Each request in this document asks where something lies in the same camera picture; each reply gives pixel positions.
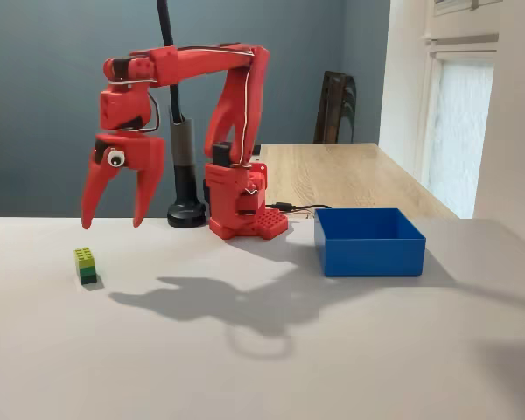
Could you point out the dark wooden chair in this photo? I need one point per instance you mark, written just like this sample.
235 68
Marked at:
337 109

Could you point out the white framed window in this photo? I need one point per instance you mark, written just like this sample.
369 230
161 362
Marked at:
459 131

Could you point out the googly eye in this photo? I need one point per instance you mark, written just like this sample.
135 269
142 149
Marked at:
116 158

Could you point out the blue square tray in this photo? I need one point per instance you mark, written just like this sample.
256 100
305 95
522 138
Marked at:
372 256

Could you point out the red robot arm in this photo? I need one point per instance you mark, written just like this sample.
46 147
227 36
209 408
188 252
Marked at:
201 61

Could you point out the black camera stand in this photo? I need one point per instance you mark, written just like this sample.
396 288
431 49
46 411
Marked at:
184 175

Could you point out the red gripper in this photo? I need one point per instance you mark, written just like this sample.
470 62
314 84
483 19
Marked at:
141 152

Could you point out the light wooden table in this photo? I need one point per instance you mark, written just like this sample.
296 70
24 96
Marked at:
332 175

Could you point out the green lego brick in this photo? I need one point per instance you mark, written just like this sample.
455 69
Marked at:
86 262

